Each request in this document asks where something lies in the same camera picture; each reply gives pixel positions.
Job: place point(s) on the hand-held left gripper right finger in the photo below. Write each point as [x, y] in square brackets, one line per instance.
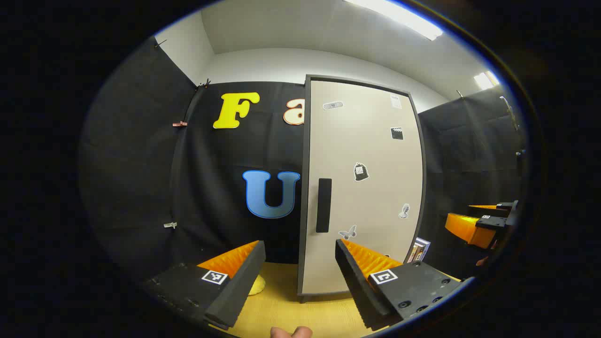
[357, 281]

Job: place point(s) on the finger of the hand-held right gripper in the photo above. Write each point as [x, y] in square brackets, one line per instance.
[483, 207]
[462, 227]

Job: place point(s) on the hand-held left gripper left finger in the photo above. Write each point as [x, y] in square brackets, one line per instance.
[239, 286]

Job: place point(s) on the beige cabinet door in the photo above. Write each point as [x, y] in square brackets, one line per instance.
[366, 197]

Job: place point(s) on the grey cabinet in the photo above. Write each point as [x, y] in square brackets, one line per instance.
[303, 211]

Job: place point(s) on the yellow lumpy object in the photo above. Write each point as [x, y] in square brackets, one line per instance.
[258, 285]

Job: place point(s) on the grey blue book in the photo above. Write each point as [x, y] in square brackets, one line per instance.
[423, 248]

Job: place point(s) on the white and maroon book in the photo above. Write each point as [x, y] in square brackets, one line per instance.
[411, 253]

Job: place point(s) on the white cloth clip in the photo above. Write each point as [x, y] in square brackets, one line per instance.
[170, 225]

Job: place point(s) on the small ceiling light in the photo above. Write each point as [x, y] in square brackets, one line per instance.
[486, 80]

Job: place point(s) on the black backdrop cloth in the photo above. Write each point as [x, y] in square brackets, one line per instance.
[141, 164]

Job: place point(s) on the black cloth clip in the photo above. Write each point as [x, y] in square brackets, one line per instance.
[159, 43]
[205, 84]

